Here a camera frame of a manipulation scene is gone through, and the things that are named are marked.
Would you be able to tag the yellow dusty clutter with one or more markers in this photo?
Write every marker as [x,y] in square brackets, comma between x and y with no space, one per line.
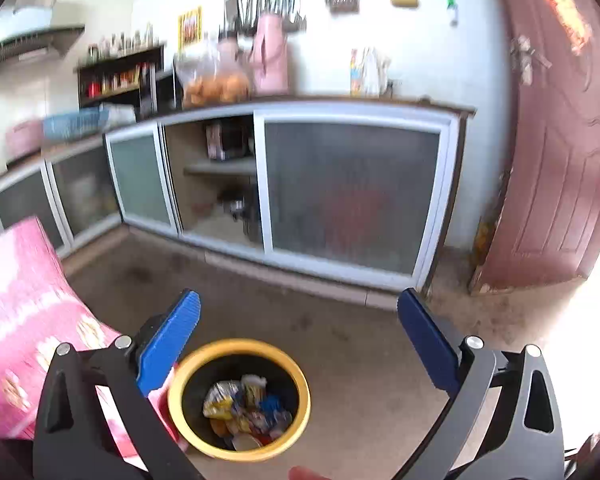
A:
[484,250]

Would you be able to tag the pile of snack wrappers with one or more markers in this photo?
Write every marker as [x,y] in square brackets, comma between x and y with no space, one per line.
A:
[245,410]

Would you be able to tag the red plastic object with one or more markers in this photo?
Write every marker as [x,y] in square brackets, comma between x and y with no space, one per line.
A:
[161,410]

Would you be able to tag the yellow framed picture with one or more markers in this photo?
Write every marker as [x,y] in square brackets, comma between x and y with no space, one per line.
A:
[190,26]

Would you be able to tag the pinkish rounded object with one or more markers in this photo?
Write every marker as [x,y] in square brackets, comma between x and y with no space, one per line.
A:
[307,474]

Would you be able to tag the tall pink thermos jug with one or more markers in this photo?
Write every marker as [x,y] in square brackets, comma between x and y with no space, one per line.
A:
[270,55]

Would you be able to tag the pink printed blanket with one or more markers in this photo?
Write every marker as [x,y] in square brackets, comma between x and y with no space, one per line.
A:
[20,300]

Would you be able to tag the plastic bag of orange food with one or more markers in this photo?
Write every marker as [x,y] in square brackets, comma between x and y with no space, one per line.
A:
[210,82]

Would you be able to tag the reddish-brown door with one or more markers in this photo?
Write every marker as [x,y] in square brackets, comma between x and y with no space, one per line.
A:
[555,160]

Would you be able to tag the dark spice rack with bottles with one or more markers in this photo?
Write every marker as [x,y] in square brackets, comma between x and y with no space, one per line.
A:
[115,75]

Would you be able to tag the white-framed kitchen cabinet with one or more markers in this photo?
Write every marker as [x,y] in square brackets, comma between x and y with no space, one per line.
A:
[350,110]

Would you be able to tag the colourful packages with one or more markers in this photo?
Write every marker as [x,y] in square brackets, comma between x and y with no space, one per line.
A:
[370,72]

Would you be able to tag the narrow frosted sliding door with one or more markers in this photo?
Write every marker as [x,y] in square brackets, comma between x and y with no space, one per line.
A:
[140,175]

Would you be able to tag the steel range hood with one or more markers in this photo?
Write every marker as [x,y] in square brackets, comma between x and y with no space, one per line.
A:
[25,35]

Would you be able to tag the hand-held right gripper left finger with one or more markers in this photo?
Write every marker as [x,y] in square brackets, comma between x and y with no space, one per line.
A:
[170,345]

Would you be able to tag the frosted cabinet door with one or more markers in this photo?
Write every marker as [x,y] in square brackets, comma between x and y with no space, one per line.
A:
[82,195]

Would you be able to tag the blue plastic basket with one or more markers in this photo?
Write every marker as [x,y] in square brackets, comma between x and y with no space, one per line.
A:
[75,124]

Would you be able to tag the large frosted sliding door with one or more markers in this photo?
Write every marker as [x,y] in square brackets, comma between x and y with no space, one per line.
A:
[350,200]

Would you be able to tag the dark red furniture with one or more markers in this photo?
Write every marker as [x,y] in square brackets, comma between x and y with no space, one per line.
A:
[597,450]

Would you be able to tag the pink box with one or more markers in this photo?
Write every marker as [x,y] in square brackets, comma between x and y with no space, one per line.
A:
[212,141]

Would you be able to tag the yellow-rimmed black bin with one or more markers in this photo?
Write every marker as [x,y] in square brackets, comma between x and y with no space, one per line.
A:
[240,346]

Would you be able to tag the black countertop appliance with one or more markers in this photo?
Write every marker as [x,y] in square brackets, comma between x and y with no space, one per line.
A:
[167,91]

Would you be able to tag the green wall hook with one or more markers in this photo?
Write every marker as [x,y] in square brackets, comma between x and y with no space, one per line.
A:
[451,0]

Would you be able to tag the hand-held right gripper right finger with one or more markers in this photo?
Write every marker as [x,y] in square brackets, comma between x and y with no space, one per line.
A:
[427,340]

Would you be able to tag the hanging utensil rack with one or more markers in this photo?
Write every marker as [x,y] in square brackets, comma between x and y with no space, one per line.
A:
[265,2]

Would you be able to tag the pink pot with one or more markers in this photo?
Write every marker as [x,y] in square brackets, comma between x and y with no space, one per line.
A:
[24,139]

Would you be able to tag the red door sticker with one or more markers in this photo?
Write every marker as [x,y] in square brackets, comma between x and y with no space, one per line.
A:
[567,15]

